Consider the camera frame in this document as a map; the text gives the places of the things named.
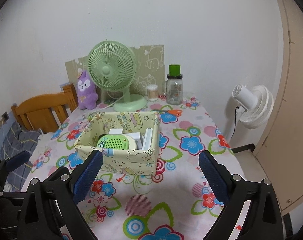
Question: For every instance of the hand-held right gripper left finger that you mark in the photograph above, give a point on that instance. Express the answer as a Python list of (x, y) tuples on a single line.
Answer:
[(87, 173)]

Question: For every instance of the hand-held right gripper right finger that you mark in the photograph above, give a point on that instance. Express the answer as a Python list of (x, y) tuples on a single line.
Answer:
[(214, 177)]

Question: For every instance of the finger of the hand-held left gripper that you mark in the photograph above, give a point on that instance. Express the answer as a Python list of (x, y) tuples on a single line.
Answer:
[(55, 173), (17, 160)]

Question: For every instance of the green perforated case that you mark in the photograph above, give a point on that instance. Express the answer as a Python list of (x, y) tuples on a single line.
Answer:
[(114, 142)]

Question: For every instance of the yellow fabric storage box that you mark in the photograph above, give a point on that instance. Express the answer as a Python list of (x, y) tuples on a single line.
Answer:
[(131, 160)]

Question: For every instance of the white square box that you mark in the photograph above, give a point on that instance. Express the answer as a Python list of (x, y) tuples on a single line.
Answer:
[(116, 131)]

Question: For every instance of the white charger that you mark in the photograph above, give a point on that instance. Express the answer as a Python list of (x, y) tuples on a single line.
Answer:
[(137, 137)]

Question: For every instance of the white device with screen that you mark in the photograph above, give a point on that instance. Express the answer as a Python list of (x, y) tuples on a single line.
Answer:
[(147, 140)]

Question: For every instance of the grey plaid blanket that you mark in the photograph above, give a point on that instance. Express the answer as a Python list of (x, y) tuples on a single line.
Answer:
[(19, 140)]

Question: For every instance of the white crumpled cloth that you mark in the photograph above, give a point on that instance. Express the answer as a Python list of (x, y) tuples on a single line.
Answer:
[(42, 137)]

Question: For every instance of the floral tablecloth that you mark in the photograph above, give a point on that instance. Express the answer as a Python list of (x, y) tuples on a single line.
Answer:
[(146, 180)]

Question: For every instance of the wooden bed headboard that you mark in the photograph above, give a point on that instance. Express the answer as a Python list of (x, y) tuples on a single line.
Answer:
[(41, 105)]

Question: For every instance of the purple plush toy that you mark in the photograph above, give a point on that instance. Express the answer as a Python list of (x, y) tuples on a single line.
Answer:
[(86, 92)]

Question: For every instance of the white standing fan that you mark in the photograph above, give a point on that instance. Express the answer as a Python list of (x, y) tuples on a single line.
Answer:
[(260, 105)]

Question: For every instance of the glass mug with green lid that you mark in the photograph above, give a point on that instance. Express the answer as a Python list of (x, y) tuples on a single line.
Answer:
[(175, 92)]

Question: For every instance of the cotton swab jar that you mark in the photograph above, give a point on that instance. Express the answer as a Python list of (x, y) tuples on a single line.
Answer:
[(152, 93)]

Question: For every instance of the beige wooden door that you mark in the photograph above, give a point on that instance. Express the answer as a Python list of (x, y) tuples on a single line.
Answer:
[(291, 105)]

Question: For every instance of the green desk fan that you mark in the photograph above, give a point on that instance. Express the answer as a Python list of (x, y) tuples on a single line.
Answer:
[(111, 67)]

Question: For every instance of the beige cartoon print board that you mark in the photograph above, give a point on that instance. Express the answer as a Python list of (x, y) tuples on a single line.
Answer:
[(151, 57)]

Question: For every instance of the wall socket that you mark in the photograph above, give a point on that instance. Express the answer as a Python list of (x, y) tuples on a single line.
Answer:
[(5, 116)]

